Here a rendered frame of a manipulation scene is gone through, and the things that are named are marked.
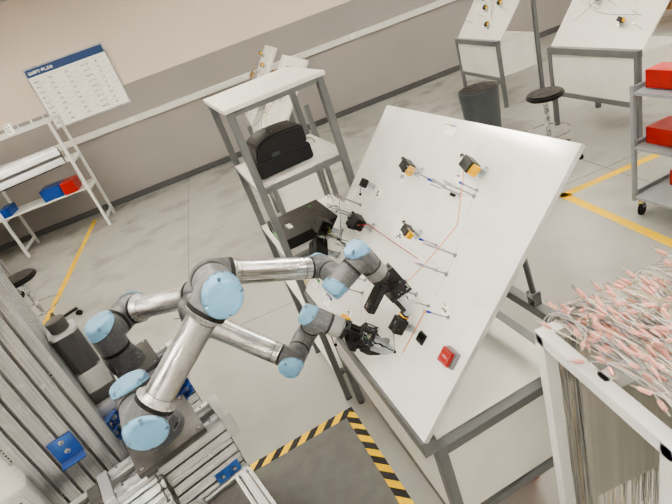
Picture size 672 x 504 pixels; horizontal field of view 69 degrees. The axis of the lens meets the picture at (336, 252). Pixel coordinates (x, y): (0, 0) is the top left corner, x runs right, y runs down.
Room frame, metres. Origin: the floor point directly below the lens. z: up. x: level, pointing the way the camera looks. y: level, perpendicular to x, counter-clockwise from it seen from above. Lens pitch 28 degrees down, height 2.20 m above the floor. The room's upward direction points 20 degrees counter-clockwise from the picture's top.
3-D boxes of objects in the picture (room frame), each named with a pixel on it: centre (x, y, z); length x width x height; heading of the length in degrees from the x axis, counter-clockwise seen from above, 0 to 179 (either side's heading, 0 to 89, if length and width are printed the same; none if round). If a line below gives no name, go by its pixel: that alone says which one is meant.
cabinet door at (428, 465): (1.39, -0.02, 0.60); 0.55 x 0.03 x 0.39; 13
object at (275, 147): (2.50, 0.11, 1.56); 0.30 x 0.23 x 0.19; 105
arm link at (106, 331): (1.67, 0.93, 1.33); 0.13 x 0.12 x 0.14; 154
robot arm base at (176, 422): (1.22, 0.71, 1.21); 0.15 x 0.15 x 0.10
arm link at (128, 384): (1.21, 0.71, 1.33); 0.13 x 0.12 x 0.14; 20
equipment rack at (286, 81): (2.61, 0.08, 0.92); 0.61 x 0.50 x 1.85; 13
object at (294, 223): (2.53, 0.12, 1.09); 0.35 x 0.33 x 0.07; 13
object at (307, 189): (5.12, 0.08, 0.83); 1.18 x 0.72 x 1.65; 7
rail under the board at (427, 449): (1.65, 0.07, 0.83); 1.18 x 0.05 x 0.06; 13
